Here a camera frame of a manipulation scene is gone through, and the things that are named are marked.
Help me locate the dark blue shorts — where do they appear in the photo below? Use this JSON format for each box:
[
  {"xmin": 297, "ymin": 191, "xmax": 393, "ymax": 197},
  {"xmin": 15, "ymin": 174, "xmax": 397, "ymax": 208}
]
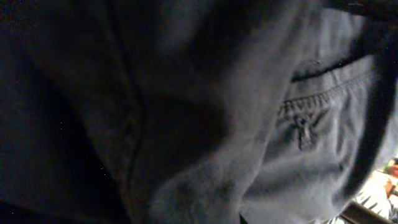
[{"xmin": 1, "ymin": 1, "xmax": 397, "ymax": 223}]

